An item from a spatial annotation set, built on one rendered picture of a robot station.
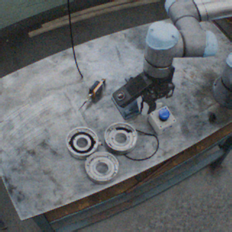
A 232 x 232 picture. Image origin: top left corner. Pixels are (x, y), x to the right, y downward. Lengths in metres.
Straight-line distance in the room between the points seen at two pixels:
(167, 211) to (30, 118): 1.04
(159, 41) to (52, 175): 0.59
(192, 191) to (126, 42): 0.99
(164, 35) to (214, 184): 1.44
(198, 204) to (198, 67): 0.89
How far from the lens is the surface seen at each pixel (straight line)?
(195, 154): 1.53
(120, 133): 1.21
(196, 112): 1.33
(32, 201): 1.14
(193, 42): 0.86
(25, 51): 2.61
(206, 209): 2.05
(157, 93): 0.96
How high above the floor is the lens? 1.87
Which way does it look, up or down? 58 degrees down
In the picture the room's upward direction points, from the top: 6 degrees clockwise
